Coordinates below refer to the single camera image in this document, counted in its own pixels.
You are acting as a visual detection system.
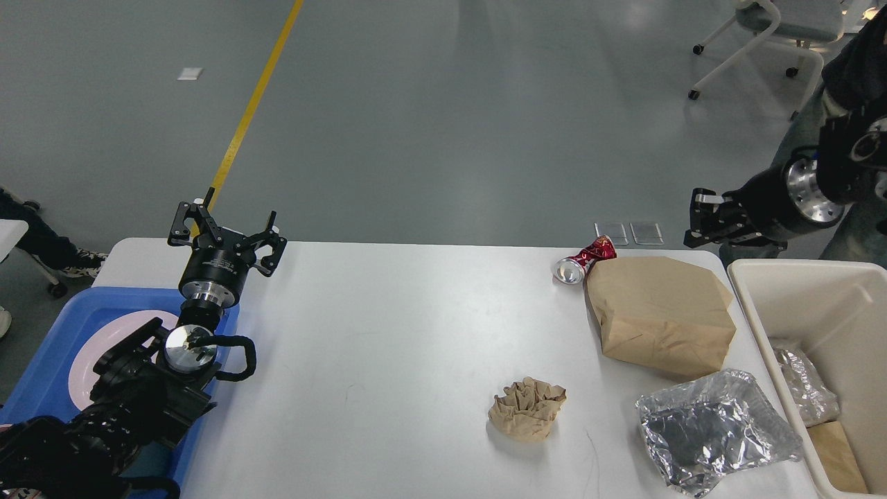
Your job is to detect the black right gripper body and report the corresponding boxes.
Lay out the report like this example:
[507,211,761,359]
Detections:
[735,156,845,241]

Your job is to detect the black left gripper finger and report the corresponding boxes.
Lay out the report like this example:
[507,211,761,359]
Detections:
[167,187,222,249]
[238,211,288,277]

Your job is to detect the white chair at left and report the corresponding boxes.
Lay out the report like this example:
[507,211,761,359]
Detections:
[1,218,69,298]

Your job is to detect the aluminium foil sheet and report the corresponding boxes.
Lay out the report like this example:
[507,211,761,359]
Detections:
[635,369,804,498]

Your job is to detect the beige plastic bin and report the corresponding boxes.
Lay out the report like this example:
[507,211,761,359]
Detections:
[728,259,886,498]

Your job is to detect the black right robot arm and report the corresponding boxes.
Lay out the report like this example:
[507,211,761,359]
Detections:
[683,96,885,249]

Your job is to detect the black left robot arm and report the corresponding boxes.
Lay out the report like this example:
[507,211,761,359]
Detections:
[2,189,288,498]

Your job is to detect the pink plate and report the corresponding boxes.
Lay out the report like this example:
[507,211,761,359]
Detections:
[69,310,177,410]

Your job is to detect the seated person leg left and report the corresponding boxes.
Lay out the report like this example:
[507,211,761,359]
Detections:
[1,187,108,279]

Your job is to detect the crushed red soda can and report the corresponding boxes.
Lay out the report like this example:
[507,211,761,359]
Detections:
[552,236,617,285]

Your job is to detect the brown paper napkin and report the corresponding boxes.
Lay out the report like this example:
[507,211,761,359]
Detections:
[488,376,567,443]

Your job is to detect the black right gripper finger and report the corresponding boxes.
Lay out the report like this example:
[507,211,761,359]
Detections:
[720,233,788,252]
[683,189,752,247]

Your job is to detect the brown paper bag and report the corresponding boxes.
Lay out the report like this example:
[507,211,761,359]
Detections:
[586,256,736,379]

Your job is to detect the foil piece in bin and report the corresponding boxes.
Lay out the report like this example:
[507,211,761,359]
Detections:
[772,339,841,428]

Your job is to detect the white office chair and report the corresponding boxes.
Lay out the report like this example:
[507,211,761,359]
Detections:
[687,1,845,120]

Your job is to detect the floor outlet cover plates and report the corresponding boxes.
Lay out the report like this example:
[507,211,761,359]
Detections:
[593,222,665,246]

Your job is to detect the blue plastic tray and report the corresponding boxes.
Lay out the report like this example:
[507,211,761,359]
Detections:
[2,287,238,498]

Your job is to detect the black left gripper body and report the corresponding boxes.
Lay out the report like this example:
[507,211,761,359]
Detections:
[178,233,264,308]

